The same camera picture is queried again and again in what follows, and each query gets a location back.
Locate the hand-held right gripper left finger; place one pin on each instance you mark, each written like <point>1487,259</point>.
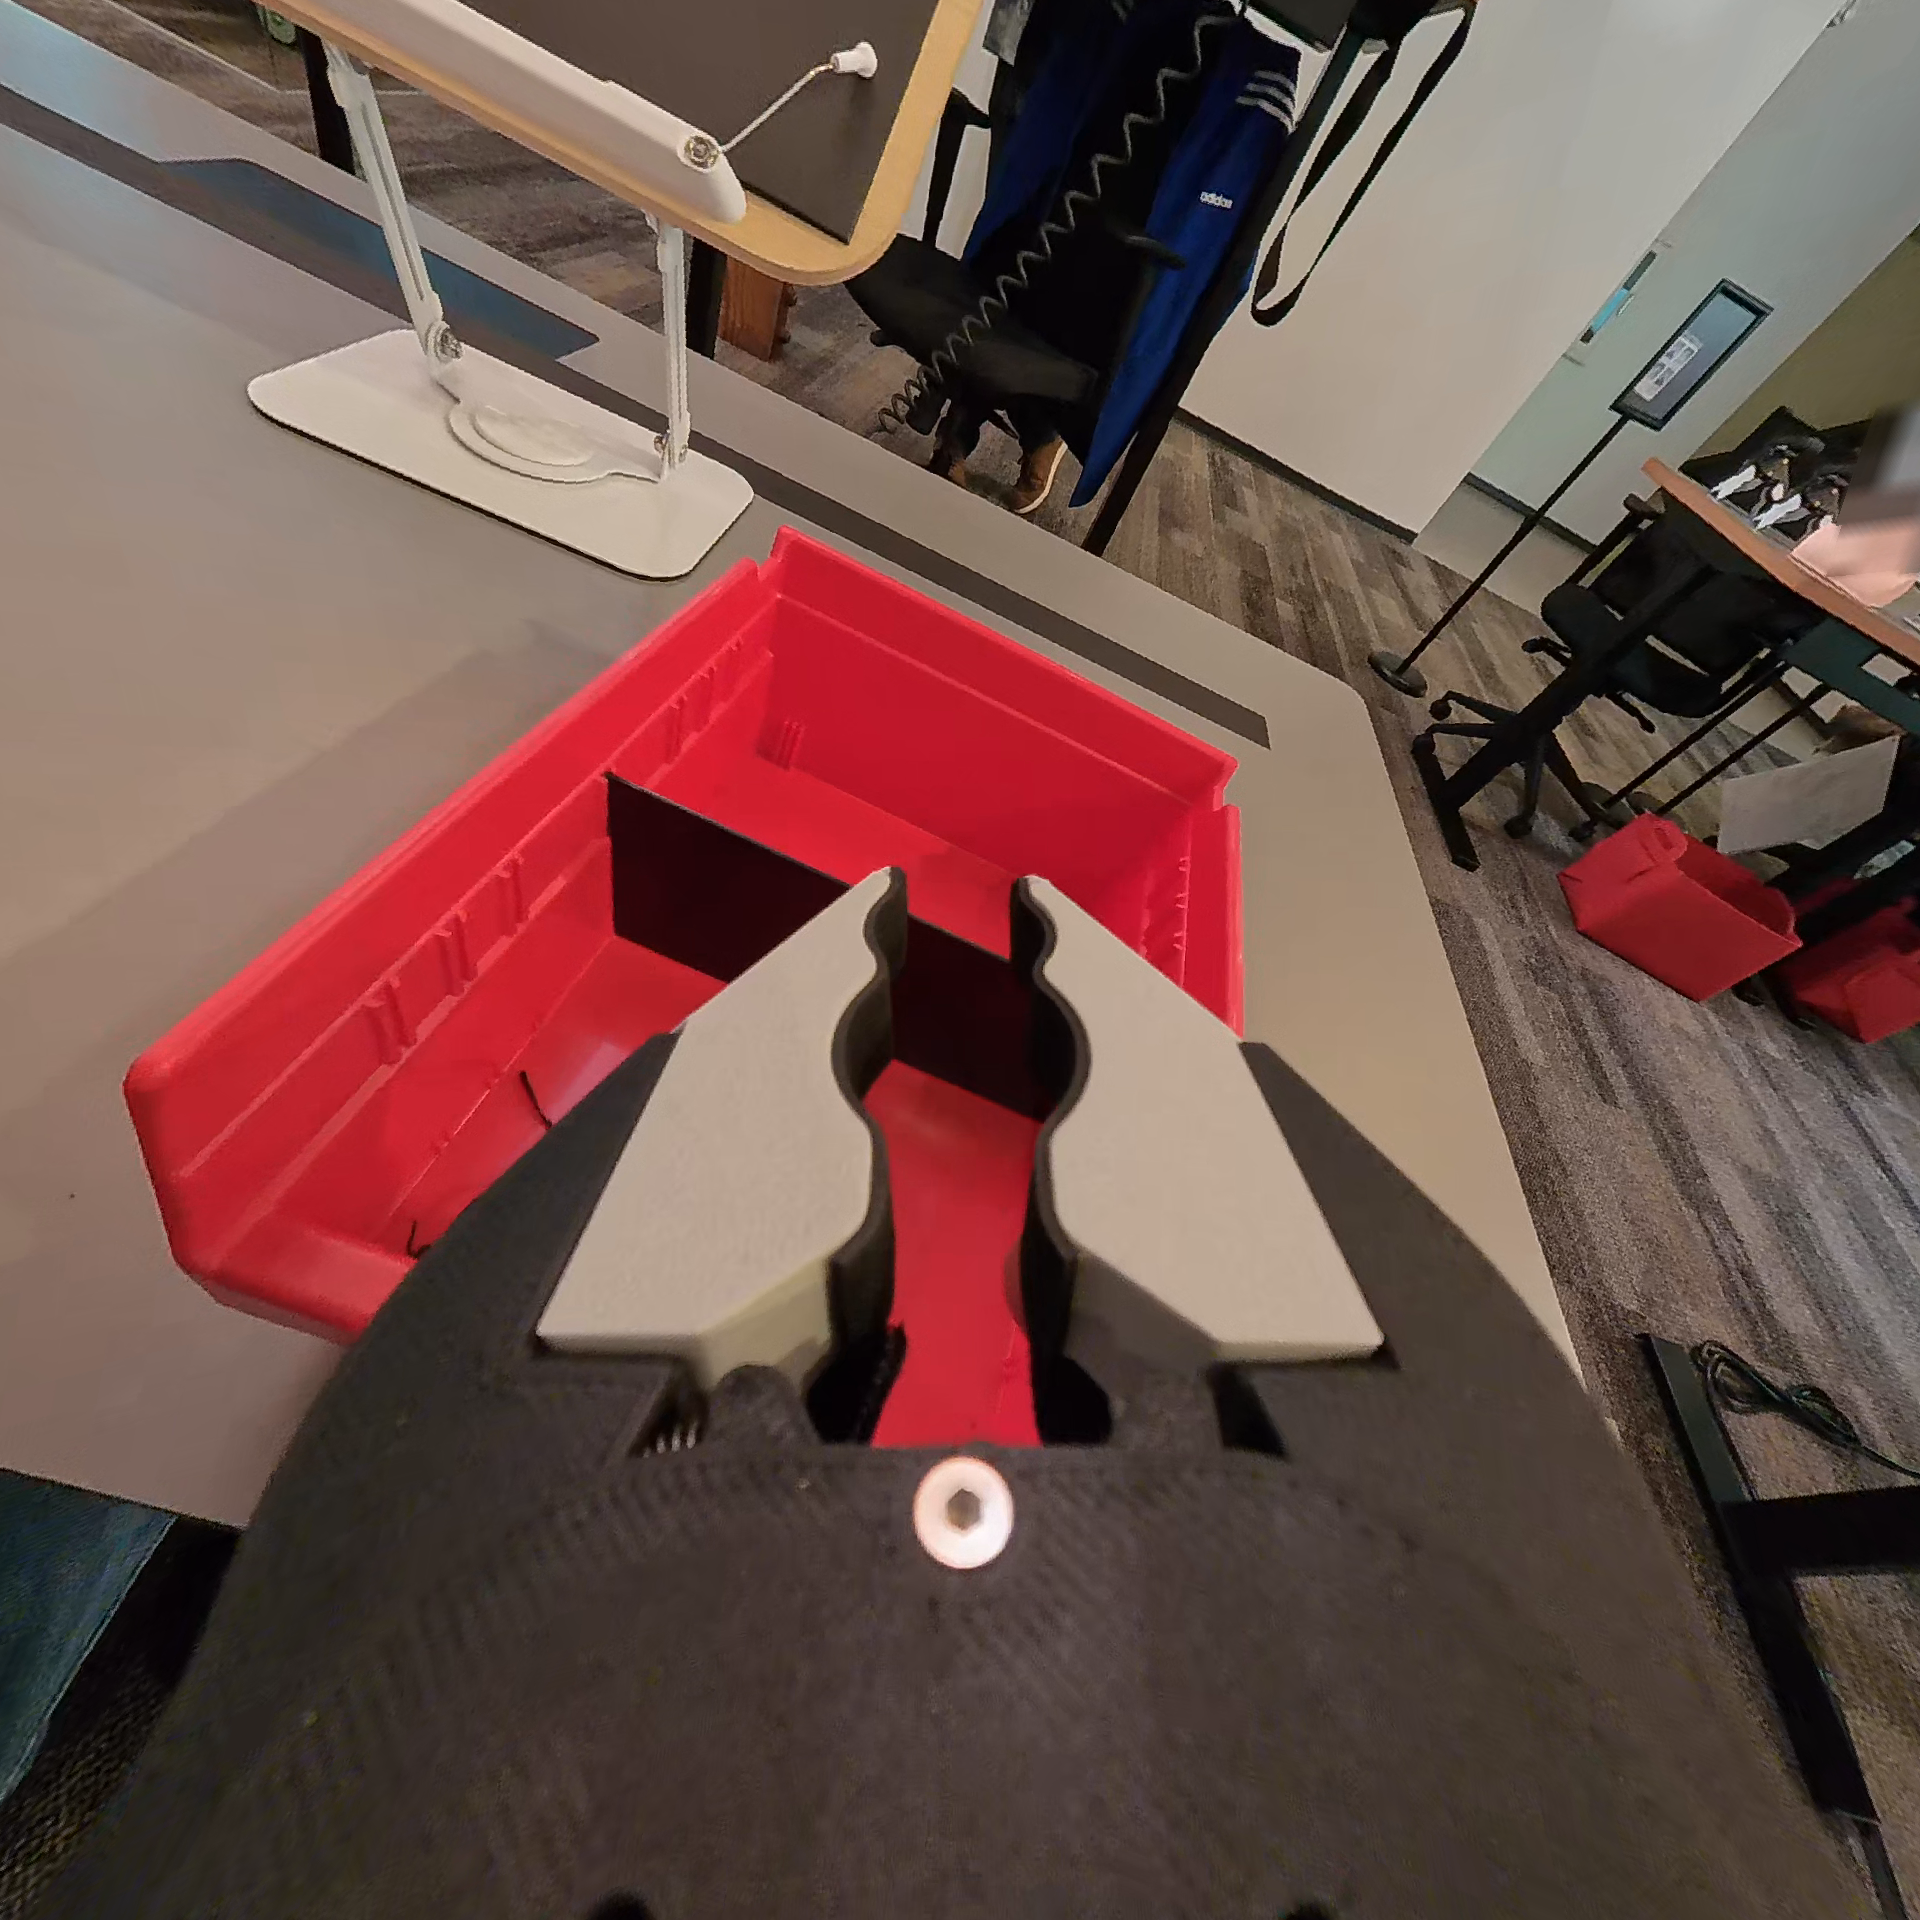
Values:
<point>720,1200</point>

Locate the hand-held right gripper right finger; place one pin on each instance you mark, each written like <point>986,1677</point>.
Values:
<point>1201,1200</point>

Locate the red plastic bin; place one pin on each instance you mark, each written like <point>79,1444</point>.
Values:
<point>392,990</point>

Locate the black plastic bin divider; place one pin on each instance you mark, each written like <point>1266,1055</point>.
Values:
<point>720,872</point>

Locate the red floor container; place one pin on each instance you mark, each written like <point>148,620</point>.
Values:
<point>1862,977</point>
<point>1677,908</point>

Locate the black office chair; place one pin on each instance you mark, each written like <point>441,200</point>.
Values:
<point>1636,645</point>

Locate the person's blue jeans leg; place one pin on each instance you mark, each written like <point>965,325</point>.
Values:
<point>68,1605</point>

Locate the white stand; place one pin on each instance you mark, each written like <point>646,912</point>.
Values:
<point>510,422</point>

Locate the cluttered wooden side desk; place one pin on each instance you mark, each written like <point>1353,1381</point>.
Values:
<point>1802,573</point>

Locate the black sign stand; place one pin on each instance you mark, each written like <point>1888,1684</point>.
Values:
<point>1680,356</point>

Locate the blue fabric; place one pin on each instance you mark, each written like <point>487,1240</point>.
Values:
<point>1154,211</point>

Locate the black desk frame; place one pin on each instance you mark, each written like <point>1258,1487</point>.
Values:
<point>1802,1533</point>

